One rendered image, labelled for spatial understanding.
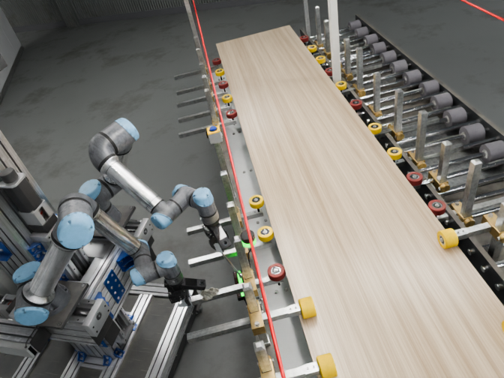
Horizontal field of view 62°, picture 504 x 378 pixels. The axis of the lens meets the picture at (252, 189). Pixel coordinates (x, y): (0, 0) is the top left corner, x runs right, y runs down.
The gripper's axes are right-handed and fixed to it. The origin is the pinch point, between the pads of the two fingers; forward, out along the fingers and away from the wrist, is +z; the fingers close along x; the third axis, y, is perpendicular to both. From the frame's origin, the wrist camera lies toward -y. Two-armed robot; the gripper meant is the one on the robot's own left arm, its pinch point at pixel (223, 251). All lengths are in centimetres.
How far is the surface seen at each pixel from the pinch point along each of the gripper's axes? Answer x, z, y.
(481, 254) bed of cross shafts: -94, 16, -62
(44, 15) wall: -15, 102, 905
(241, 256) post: -5.1, -1.6, -9.0
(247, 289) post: 3.6, -11.2, -31.9
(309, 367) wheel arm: -1, 4, -63
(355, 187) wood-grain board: -80, 12, 3
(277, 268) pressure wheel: -17.6, 11.1, -15.8
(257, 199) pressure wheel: -34.6, 12.3, 30.0
